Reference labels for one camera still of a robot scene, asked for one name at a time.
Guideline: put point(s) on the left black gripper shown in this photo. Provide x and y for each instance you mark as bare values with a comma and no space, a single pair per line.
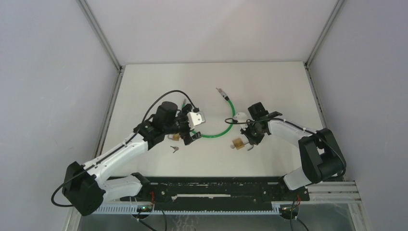
187,139

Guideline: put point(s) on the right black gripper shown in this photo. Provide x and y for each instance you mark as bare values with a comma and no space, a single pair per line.
253,140

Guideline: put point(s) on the brass padlock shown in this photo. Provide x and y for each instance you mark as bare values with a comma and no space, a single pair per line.
174,137
240,143

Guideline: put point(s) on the small silver key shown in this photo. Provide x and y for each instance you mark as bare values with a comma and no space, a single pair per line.
175,148

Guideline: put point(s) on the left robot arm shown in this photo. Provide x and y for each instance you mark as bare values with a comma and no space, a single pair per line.
87,186

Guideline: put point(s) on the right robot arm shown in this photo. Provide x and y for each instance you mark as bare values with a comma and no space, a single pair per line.
320,155

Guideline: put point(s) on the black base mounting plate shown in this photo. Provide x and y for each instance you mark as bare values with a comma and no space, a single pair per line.
217,193

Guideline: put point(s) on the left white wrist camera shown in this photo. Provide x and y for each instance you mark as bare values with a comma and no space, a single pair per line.
195,118

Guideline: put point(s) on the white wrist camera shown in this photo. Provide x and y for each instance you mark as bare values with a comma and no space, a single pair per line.
195,118
240,118

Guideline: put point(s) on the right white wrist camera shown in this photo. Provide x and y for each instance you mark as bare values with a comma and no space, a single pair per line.
240,118

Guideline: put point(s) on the green cable lock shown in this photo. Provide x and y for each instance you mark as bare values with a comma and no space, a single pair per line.
216,105

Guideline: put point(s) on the white slotted cable duct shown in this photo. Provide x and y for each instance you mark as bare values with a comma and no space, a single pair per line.
128,209

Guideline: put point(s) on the left aluminium frame post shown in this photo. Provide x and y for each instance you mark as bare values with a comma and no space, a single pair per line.
95,26

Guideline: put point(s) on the aluminium frame post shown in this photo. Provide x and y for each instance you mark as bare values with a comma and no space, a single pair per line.
95,26
324,32

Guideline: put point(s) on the right aluminium frame post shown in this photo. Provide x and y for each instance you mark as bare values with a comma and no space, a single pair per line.
324,32

